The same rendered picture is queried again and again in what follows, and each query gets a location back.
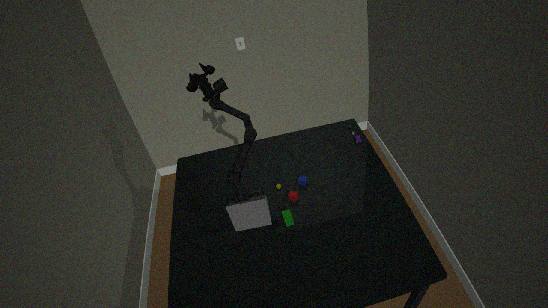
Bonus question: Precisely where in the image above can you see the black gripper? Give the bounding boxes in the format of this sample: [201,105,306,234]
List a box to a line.
[186,63,215,92]

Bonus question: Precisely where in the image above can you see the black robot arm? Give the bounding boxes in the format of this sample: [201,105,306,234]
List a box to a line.
[189,73,257,203]

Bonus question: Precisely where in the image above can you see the red block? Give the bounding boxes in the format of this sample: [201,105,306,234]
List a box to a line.
[288,191,298,203]

